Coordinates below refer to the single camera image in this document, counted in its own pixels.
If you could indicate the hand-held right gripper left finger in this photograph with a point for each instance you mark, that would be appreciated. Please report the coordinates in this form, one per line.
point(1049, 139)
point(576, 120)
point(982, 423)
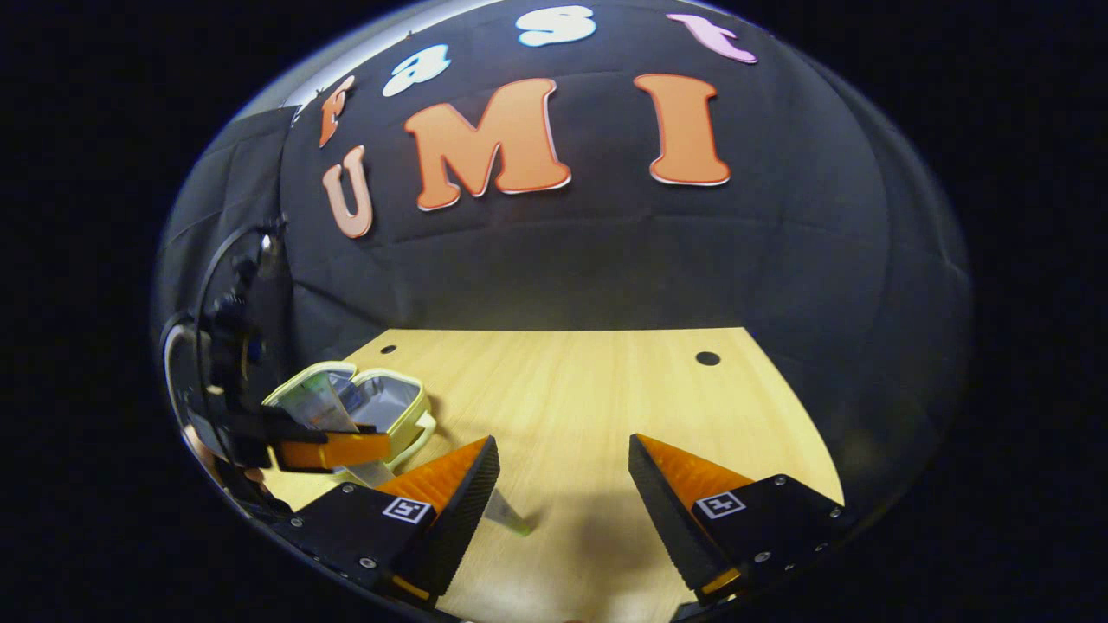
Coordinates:
point(459, 528)

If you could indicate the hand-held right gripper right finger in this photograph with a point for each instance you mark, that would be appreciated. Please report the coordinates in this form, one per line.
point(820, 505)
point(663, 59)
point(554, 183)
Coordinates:
point(671, 528)

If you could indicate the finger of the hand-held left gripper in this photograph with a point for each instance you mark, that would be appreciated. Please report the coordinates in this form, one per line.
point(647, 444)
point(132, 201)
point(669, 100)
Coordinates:
point(294, 424)
point(338, 450)

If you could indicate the white tube blue print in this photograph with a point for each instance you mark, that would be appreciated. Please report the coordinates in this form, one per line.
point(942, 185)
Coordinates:
point(316, 402)

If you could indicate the black backdrop cloth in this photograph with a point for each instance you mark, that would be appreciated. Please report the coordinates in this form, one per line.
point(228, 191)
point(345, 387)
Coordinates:
point(606, 260)

